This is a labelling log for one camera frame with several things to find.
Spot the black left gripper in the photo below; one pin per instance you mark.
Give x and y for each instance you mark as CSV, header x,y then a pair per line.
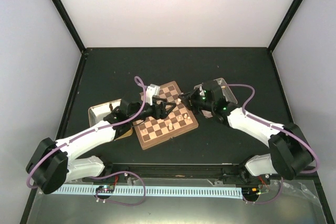
x,y
162,114

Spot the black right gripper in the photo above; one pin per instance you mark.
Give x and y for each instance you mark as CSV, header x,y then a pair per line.
x,y
190,97

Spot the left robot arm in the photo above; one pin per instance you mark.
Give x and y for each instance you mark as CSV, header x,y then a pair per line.
x,y
54,163

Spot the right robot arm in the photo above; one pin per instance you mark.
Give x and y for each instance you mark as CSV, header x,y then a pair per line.
x,y
289,153

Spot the wooden chess board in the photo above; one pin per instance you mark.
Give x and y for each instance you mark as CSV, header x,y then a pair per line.
x,y
157,131

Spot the left circuit board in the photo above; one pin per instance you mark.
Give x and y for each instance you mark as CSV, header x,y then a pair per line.
x,y
105,189

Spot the circuit board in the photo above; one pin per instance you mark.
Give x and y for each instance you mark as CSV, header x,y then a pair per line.
x,y
250,191
105,189

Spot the right circuit board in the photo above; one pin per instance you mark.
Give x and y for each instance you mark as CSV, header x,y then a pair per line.
x,y
250,191

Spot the silver pink tin tray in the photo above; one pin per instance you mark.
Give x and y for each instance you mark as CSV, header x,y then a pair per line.
x,y
228,95

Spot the gold tin tray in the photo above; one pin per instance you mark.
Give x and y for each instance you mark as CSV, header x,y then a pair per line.
x,y
98,112

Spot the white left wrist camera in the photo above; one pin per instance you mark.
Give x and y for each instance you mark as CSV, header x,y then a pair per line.
x,y
151,91

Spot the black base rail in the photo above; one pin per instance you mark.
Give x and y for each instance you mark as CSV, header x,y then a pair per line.
x,y
230,174

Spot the white slotted cable duct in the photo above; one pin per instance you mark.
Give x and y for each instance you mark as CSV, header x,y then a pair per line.
x,y
153,191

